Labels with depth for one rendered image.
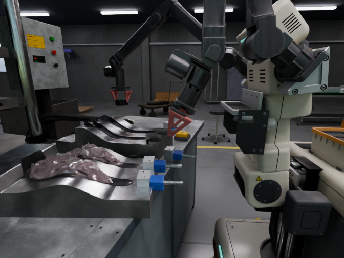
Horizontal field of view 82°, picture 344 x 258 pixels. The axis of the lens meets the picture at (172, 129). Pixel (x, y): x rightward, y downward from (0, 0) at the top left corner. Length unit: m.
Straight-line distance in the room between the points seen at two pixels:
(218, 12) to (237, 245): 1.09
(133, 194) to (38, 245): 0.23
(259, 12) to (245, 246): 1.08
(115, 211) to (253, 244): 0.90
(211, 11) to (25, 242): 0.70
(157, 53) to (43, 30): 7.72
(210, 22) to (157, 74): 8.52
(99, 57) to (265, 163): 9.32
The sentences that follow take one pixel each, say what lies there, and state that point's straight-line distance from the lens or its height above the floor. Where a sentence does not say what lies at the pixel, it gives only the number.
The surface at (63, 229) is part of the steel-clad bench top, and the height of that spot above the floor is 0.80.
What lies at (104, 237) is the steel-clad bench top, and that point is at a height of 0.80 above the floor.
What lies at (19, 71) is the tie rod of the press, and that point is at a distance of 1.30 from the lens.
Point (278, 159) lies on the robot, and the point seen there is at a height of 0.86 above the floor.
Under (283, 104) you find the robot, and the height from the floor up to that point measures 1.06.
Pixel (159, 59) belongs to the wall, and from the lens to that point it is 9.07.
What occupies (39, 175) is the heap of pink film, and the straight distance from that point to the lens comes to 0.68.
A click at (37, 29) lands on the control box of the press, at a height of 1.42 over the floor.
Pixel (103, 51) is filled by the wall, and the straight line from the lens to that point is 9.74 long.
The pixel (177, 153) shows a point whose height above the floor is 0.84.
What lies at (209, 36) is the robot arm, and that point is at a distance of 0.57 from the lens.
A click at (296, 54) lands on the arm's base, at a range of 0.62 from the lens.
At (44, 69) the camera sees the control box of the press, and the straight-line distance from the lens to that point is 1.53.
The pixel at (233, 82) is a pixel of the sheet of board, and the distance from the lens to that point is 8.68.
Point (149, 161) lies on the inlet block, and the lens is 0.66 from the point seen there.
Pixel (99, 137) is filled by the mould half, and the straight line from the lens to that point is 0.90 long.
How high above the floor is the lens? 1.16
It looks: 15 degrees down
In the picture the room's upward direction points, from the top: straight up
